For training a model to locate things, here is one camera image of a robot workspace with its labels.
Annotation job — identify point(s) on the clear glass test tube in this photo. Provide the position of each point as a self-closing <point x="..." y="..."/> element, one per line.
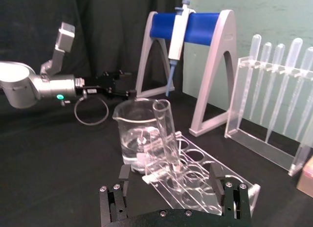
<point x="166" y="129"/>

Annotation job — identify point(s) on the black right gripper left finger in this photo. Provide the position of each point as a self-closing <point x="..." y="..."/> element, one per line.
<point x="113" y="202"/>

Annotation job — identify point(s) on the black backdrop curtain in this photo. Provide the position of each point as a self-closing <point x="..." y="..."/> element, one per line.
<point x="102" y="29"/>

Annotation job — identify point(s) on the clear glass beaker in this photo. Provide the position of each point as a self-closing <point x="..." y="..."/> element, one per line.
<point x="132" y="129"/>

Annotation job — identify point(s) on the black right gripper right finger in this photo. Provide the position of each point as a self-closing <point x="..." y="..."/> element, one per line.
<point x="234" y="200"/>

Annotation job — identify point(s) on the black table cloth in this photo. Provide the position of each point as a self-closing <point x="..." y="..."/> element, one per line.
<point x="49" y="168"/>

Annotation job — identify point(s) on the grey stand with blue bar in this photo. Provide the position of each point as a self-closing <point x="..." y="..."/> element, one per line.
<point x="215" y="53"/>

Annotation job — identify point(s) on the clear acrylic test tube rack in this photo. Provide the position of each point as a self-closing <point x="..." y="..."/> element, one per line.
<point x="195" y="185"/>

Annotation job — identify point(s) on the clear acrylic dropper rack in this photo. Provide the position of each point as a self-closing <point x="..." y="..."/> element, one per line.
<point x="259" y="148"/>

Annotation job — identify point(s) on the white and blue pipette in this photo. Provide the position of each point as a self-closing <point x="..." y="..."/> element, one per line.
<point x="178" y="36"/>

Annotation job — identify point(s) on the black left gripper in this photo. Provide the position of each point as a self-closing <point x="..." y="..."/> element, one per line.
<point x="106" y="83"/>

